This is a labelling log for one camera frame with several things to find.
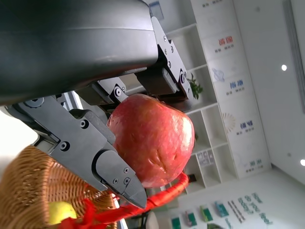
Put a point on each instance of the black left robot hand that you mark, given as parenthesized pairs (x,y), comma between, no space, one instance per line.
(71,47)

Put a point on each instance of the red apple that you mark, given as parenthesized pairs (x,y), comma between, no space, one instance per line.
(155,140)

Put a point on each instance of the green potted plant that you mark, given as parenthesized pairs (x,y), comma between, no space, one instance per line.
(196,87)

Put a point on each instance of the white cubby shelf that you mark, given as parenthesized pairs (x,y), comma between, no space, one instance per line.
(207,133)

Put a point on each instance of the green pear without stem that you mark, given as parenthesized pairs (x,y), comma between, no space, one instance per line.
(60,212)

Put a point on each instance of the white wall display panel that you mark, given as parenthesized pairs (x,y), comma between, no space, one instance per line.
(233,83)

